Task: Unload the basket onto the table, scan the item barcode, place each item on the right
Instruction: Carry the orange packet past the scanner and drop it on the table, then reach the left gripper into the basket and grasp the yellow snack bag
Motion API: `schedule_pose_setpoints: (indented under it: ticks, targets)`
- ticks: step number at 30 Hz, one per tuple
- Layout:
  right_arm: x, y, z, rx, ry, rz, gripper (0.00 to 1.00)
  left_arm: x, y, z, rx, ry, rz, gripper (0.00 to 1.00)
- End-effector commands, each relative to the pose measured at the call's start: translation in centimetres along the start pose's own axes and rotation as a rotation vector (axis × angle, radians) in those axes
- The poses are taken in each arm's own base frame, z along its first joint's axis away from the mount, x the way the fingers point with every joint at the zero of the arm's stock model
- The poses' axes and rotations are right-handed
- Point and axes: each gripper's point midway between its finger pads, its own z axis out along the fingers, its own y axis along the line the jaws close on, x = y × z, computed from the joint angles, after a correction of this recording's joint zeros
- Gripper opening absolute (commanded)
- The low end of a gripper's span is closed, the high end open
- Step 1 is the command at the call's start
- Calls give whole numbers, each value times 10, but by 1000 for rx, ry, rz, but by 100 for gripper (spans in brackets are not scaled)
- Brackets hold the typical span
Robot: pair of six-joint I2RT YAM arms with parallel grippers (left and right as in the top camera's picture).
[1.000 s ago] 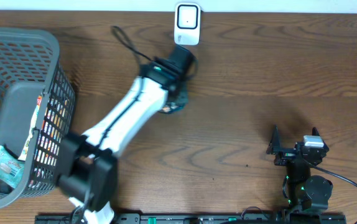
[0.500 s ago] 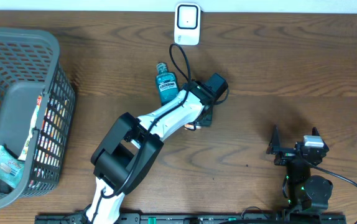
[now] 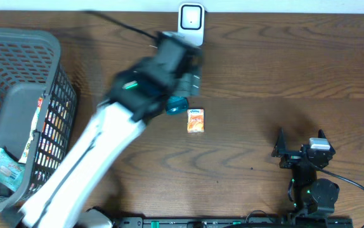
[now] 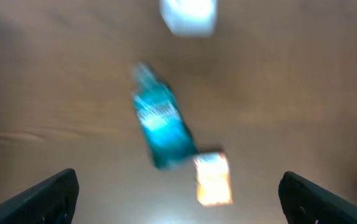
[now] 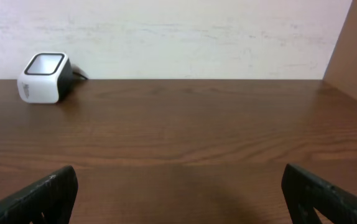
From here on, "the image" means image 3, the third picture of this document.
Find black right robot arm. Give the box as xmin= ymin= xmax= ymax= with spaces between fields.
xmin=271 ymin=129 xmax=339 ymax=220

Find teal wet wipes pack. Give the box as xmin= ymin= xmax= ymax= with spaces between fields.
xmin=0 ymin=148 xmax=25 ymax=192

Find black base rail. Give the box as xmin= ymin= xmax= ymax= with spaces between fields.
xmin=113 ymin=217 xmax=353 ymax=228

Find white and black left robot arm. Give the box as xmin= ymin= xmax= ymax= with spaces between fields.
xmin=0 ymin=32 xmax=202 ymax=227

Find orange tissue pack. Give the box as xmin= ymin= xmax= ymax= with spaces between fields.
xmin=187 ymin=109 xmax=205 ymax=133

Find white barcode scanner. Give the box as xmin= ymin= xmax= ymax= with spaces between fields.
xmin=178 ymin=3 xmax=205 ymax=46

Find teal mouthwash bottle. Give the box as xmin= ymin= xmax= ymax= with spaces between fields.
xmin=166 ymin=96 xmax=189 ymax=115

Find yellow chips bag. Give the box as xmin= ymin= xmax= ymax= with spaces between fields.
xmin=18 ymin=97 xmax=44 ymax=164

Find grey plastic shopping basket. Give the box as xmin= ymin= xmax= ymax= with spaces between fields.
xmin=0 ymin=28 xmax=77 ymax=212

